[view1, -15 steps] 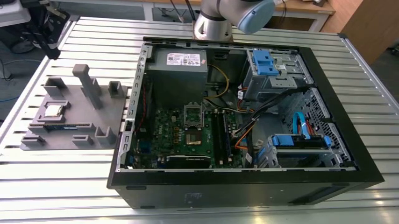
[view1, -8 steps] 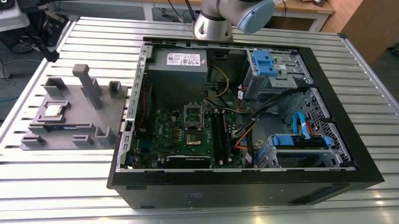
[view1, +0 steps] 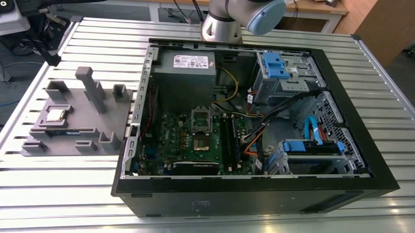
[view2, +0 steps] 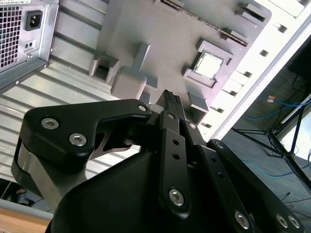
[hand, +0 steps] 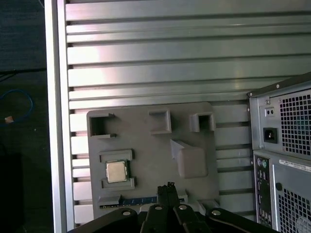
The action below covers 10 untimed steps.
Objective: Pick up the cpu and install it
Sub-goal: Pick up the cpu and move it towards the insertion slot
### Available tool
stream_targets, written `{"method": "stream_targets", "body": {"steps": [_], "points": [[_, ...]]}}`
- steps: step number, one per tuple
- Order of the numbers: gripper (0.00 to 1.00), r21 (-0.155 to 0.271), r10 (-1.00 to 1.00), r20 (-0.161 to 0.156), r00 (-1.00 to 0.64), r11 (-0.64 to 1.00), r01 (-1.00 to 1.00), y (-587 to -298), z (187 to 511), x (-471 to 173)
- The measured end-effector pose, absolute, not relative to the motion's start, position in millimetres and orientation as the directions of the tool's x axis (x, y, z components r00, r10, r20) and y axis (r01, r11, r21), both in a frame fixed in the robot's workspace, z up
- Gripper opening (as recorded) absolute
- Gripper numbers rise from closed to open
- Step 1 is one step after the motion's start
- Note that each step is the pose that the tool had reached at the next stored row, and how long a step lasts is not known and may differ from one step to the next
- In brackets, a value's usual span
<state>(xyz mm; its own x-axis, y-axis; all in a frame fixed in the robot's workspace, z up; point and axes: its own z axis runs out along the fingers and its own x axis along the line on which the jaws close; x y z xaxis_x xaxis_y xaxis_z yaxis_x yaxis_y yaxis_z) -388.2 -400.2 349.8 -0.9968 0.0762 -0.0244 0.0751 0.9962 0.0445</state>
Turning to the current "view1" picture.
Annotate silver CPU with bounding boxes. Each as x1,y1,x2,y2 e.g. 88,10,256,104
46,109,69,122

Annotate metal locking lever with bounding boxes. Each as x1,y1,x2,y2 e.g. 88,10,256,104
209,106,216,136

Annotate CPU socket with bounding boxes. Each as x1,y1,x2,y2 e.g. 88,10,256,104
190,133,213,153

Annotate grey parts rack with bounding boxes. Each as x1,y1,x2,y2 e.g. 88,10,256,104
19,67,137,157

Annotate grey power supply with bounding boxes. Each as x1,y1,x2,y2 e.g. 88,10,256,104
150,50,217,115

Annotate blue expansion slot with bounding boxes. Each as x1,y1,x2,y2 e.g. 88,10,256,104
142,145,158,160

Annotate green motherboard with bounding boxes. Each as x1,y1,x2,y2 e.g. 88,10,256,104
133,106,257,176

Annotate black graphics card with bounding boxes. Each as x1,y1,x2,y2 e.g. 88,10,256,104
172,160,221,176

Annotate grey optical drive cage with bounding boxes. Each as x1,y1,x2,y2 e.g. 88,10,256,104
252,50,328,105

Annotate wooden desk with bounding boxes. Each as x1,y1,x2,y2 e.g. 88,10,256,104
281,0,349,33

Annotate black PC case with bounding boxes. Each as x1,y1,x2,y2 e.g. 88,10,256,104
110,37,400,218

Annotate hard disk in blue carrier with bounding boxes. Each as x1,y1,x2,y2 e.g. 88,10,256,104
280,139,345,156

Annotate grey metal disk bay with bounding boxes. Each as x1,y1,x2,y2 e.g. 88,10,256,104
264,139,369,176

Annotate wooden cabinet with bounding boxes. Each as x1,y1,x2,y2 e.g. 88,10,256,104
333,0,415,68

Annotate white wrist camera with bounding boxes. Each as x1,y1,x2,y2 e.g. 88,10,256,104
0,9,32,36

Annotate white cable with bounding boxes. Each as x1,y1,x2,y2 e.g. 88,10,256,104
0,61,44,84

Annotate red black twisted wire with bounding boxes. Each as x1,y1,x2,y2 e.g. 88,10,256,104
142,88,154,137

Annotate yellow wire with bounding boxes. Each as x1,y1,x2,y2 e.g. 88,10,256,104
213,67,240,103

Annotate multicolour power wire bundle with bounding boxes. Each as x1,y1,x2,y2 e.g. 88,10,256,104
212,91,265,119

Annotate large blue drive bracket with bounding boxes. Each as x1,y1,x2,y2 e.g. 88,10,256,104
262,52,286,71

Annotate small blue drive bracket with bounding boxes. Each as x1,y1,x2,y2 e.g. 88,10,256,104
268,67,290,80

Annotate orange wire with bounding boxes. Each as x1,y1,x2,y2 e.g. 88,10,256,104
242,134,261,157

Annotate black cable bundle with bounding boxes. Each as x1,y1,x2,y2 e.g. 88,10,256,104
241,91,324,144

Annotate flat blue data wire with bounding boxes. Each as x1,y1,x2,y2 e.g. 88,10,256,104
302,116,324,146

